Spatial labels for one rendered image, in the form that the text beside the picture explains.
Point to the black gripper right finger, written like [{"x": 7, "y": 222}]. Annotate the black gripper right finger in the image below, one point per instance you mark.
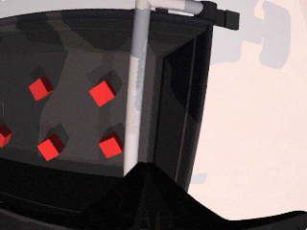
[{"x": 168, "y": 207}]

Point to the small red block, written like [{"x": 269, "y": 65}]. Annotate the small red block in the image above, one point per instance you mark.
[
  {"x": 41, "y": 88},
  {"x": 51, "y": 147},
  {"x": 5, "y": 135},
  {"x": 103, "y": 92},
  {"x": 111, "y": 144}
]

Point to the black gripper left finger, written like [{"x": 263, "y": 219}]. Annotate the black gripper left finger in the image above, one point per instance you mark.
[{"x": 120, "y": 209}]

